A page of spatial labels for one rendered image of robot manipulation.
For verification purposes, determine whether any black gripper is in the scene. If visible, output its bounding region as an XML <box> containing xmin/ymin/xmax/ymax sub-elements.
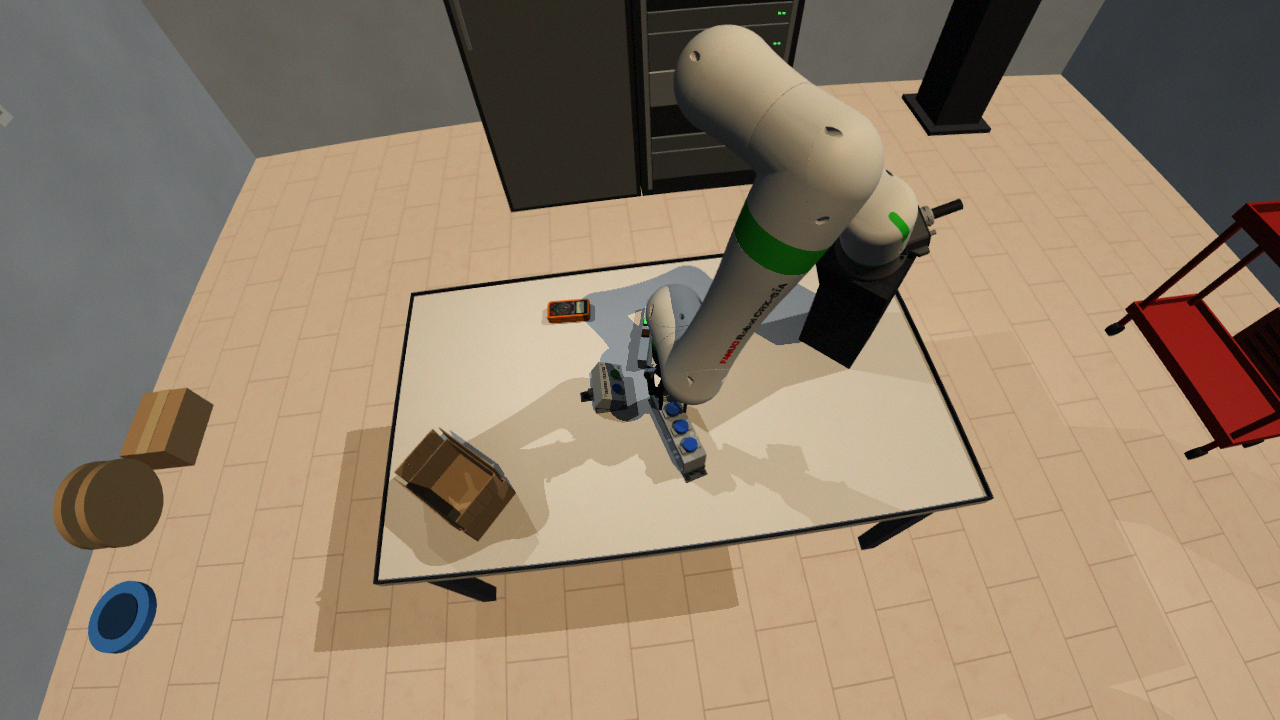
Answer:
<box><xmin>644</xmin><ymin>365</ymin><xmax>687</xmax><ymax>413</ymax></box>

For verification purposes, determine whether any orange digital multimeter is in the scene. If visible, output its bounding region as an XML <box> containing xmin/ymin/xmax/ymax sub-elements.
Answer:
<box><xmin>547</xmin><ymin>299</ymin><xmax>590</xmax><ymax>323</ymax></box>

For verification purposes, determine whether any black table edge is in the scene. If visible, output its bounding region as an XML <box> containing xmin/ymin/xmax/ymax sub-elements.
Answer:
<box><xmin>372</xmin><ymin>252</ymin><xmax>995</xmax><ymax>585</ymax></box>

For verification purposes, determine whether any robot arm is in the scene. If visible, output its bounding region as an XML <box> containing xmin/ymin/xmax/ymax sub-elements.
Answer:
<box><xmin>645</xmin><ymin>26</ymin><xmax>963</xmax><ymax>405</ymax></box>

